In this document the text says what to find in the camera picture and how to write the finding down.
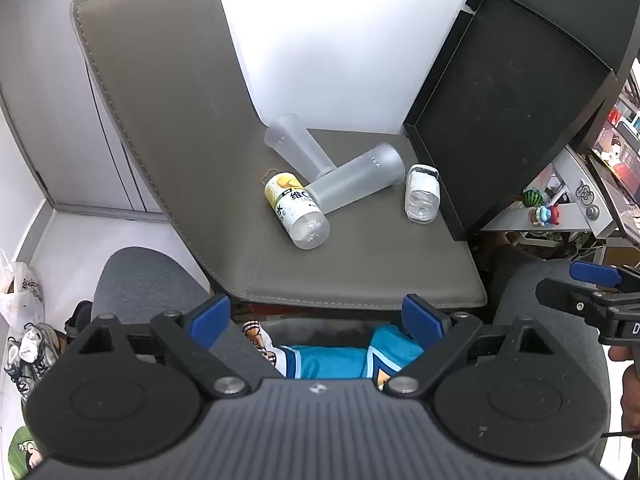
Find yellow label plastic bottle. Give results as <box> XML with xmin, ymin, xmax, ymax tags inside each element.
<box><xmin>264</xmin><ymin>171</ymin><xmax>332</xmax><ymax>251</ymax></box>

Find small clear plastic bottle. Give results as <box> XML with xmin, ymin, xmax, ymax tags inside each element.
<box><xmin>404</xmin><ymin>162</ymin><xmax>442</xmax><ymax>224</ymax></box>

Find grey desk stand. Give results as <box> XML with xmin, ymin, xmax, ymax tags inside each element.
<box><xmin>480</xmin><ymin>147</ymin><xmax>626</xmax><ymax>241</ymax></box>

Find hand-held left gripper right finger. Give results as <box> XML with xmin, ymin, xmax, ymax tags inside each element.
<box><xmin>379</xmin><ymin>294</ymin><xmax>567</xmax><ymax>397</ymax></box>

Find grey leather chair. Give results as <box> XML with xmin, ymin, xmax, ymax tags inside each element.
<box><xmin>70</xmin><ymin>0</ymin><xmax>488</xmax><ymax>311</ymax></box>

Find black monitor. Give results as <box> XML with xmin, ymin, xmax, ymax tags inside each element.
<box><xmin>492</xmin><ymin>0</ymin><xmax>640</xmax><ymax>161</ymax></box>

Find small cartoon figure toy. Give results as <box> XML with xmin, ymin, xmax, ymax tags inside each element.
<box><xmin>529</xmin><ymin>204</ymin><xmax>561</xmax><ymax>228</ymax></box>

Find grey sneakers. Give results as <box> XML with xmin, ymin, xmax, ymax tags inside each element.
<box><xmin>4</xmin><ymin>322</ymin><xmax>61</xmax><ymax>403</ymax></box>

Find person's right hand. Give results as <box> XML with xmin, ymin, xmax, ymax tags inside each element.
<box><xmin>607</xmin><ymin>342</ymin><xmax>640</xmax><ymax>431</ymax></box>

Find white plastic bag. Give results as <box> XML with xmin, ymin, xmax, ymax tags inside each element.
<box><xmin>0</xmin><ymin>249</ymin><xmax>46</xmax><ymax>333</ymax></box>

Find frosted plastic cup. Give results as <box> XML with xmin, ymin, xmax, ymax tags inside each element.
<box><xmin>305</xmin><ymin>142</ymin><xmax>406</xmax><ymax>216</ymax></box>
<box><xmin>264</xmin><ymin>113</ymin><xmax>337</xmax><ymax>181</ymax></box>

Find blue plush toy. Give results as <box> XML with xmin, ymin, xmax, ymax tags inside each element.
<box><xmin>242</xmin><ymin>322</ymin><xmax>426</xmax><ymax>391</ymax></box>

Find green cartoon sticker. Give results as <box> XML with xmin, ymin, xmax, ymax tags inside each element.
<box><xmin>7</xmin><ymin>425</ymin><xmax>51</xmax><ymax>480</ymax></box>

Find black tray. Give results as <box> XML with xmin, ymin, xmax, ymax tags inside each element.
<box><xmin>402</xmin><ymin>0</ymin><xmax>618</xmax><ymax>242</ymax></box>

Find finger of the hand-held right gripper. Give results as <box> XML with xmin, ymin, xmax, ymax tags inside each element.
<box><xmin>535</xmin><ymin>261</ymin><xmax>640</xmax><ymax>317</ymax></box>

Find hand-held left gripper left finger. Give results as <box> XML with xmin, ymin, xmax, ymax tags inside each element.
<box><xmin>70</xmin><ymin>294</ymin><xmax>251</xmax><ymax>397</ymax></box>

